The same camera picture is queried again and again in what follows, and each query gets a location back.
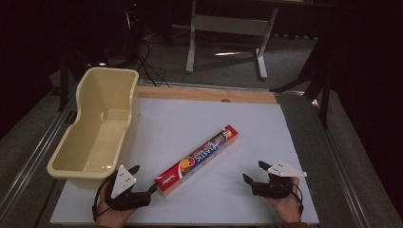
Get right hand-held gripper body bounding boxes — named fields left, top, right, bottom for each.
left=251, top=160, right=308, bottom=200

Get red and blue plastic wrap box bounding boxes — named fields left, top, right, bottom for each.
left=154, top=123, right=240, bottom=198

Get person's right hand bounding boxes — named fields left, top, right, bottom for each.
left=267, top=177, right=302, bottom=224

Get wooden strip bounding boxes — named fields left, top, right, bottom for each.
left=136, top=85, right=278, bottom=105

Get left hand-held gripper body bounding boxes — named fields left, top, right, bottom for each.
left=104, top=164, right=153, bottom=212

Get black metal stand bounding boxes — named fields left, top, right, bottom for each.
left=270, top=31, right=336, bottom=129

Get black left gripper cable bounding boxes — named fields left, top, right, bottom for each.
left=91, top=179, right=112, bottom=222

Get black floor cables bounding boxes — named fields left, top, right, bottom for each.
left=125, top=9, right=170, bottom=87

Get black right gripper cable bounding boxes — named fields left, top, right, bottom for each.
left=284, top=180, right=305, bottom=217

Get person's left hand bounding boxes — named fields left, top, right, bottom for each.
left=94, top=192, right=138, bottom=228

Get white board mat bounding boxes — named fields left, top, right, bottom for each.
left=49, top=97, right=320, bottom=226

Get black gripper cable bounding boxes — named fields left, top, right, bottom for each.
left=91, top=179, right=112, bottom=222
left=284, top=180, right=305, bottom=217

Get metal rail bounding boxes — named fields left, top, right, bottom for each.
left=310, top=97, right=373, bottom=228
left=0, top=91, right=79, bottom=219

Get cream plastic bin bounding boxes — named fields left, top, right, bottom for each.
left=47, top=66, right=141, bottom=190

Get white metal table frame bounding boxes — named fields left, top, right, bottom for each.
left=185, top=0, right=280, bottom=81

